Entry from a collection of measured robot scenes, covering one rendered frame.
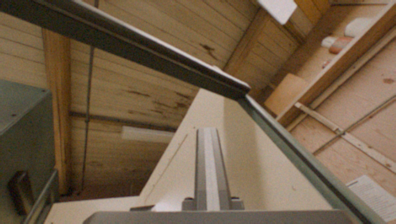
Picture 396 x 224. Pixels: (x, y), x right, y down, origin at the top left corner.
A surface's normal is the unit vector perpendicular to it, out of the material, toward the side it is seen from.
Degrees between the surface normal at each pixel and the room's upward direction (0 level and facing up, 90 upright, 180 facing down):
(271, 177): 90
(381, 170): 90
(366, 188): 90
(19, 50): 180
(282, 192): 90
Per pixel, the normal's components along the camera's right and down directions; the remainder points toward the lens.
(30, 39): 0.28, 0.60
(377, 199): -0.85, -0.21
